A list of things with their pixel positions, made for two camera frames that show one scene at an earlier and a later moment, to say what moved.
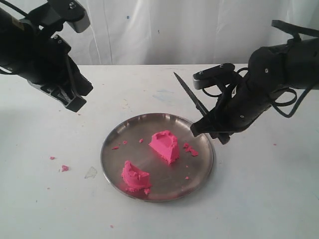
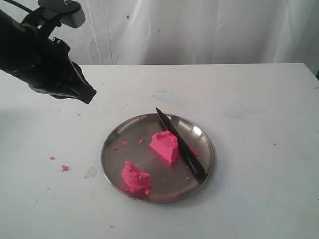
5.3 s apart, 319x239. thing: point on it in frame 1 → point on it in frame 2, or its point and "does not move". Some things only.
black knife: x=201 y=107 → x=193 y=161
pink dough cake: x=166 y=145 does not move
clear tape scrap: x=91 y=173 does not move
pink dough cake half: x=134 y=179 does not move
